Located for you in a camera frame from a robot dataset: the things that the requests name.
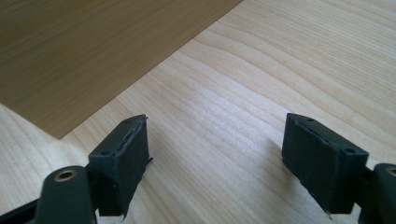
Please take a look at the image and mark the brown wooden board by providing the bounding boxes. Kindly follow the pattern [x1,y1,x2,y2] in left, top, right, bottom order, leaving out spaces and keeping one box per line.
[0,0,245,140]

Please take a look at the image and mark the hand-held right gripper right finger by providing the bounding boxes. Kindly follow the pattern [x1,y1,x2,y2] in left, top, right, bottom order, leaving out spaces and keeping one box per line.
[281,112,370,216]

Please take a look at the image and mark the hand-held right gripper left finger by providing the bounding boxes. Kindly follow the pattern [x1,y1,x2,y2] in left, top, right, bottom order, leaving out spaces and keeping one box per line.
[87,114,154,218]

